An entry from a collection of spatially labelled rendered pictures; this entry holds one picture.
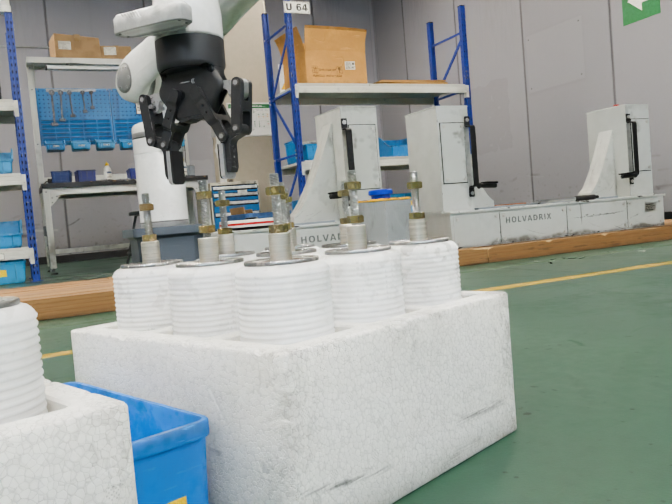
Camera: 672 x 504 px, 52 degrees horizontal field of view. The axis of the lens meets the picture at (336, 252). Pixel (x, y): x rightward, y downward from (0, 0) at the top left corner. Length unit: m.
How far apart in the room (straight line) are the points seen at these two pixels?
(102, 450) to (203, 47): 0.44
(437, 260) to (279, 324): 0.25
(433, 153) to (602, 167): 1.21
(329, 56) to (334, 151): 3.02
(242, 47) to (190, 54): 6.78
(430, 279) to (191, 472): 0.36
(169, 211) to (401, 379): 0.74
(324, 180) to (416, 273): 2.47
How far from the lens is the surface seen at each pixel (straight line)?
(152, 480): 0.63
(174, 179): 0.79
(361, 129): 3.27
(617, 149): 4.39
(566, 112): 7.49
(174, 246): 1.32
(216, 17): 0.79
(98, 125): 6.89
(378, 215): 1.08
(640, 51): 6.91
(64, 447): 0.48
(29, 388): 0.50
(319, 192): 3.26
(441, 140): 3.49
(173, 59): 0.77
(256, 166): 7.35
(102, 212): 9.22
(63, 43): 6.73
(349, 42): 6.38
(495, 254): 3.48
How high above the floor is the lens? 0.29
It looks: 3 degrees down
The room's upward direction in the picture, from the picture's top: 5 degrees counter-clockwise
